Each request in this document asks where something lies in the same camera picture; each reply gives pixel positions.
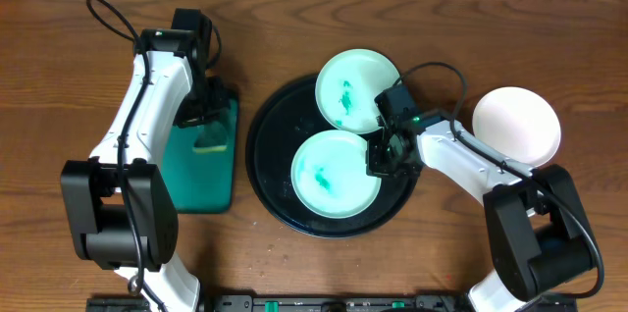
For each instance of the black rectangular water tray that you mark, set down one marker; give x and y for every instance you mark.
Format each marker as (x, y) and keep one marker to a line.
(201, 183)

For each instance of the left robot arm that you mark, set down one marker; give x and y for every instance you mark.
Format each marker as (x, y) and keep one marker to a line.
(120, 212)

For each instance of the green yellow sponge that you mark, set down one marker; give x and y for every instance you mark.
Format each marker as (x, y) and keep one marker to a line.
(211, 137)

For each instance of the round black serving tray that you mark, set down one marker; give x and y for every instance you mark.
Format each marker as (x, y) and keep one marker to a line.
(280, 126)

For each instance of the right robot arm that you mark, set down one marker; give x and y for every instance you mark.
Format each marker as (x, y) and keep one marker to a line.
(539, 234)

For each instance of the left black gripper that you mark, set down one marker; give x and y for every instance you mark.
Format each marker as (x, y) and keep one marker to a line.
(201, 115)

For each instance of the mint green plate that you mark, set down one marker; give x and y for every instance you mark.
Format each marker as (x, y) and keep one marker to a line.
(329, 175)
(347, 85)

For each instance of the white plate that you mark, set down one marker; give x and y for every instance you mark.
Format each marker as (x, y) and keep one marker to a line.
(519, 124)

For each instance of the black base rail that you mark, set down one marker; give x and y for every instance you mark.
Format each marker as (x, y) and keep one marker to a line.
(247, 303)

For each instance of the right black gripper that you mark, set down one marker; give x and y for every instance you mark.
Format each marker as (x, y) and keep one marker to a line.
(381, 158)

